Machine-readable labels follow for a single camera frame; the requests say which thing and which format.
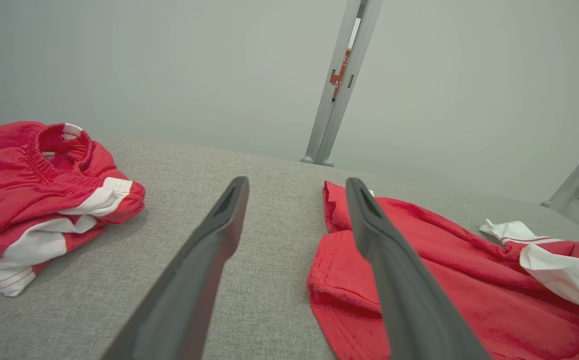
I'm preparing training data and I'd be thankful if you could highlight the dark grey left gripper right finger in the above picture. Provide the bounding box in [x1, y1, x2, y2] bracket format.
[345, 177, 490, 360]

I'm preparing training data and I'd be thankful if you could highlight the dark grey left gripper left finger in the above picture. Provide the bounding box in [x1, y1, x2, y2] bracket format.
[102, 176, 250, 360]

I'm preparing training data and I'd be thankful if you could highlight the red basketball jersey white trim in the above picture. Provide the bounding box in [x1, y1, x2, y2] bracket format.
[307, 180, 579, 360]

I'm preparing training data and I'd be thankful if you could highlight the red shorts white stripe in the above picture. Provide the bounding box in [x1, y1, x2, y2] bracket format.
[0, 121, 146, 298]

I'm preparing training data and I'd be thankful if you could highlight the grey partition post orange sticker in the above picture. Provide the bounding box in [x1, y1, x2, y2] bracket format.
[300, 0, 384, 167]

